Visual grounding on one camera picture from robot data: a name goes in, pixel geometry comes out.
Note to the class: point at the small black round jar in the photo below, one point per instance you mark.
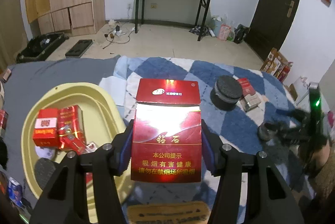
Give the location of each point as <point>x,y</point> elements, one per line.
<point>267,131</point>

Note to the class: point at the black round foam-top jar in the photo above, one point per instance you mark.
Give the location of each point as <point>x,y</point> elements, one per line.
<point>226,92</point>

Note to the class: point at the dark brown door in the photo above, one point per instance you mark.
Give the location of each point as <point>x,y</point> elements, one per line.
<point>270,25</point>

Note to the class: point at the yellow plastic basin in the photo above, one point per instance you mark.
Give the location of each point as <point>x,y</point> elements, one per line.
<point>102,122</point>

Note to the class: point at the grey bed sheet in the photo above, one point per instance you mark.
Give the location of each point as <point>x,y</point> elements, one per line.
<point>26,85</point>

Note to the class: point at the black foam tray insert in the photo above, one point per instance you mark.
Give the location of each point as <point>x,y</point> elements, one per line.
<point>79,49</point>

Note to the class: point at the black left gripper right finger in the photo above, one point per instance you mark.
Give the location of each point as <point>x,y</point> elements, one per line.
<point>269,199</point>

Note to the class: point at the red Double Happiness cigarette pack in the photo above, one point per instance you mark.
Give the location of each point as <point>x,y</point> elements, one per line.
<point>45,132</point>

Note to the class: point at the red silver cigarette pack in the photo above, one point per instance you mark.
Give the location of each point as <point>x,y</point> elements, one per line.
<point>250,99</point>

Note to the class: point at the dark red cigarette carton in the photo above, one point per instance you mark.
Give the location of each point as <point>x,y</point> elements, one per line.
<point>167,132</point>

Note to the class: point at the black open equipment case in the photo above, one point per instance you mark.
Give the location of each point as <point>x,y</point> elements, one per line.
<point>41,47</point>

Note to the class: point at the shiny red wrapped box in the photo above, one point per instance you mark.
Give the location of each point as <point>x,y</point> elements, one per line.
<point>70,126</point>

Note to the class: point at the blue white checkered blanket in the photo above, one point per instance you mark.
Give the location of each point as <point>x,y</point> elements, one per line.
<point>235,127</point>

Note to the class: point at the power strip with cables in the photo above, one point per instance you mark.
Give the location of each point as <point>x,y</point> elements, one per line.
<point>117,33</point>

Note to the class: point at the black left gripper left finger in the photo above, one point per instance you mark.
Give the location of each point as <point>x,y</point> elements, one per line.
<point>64,198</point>

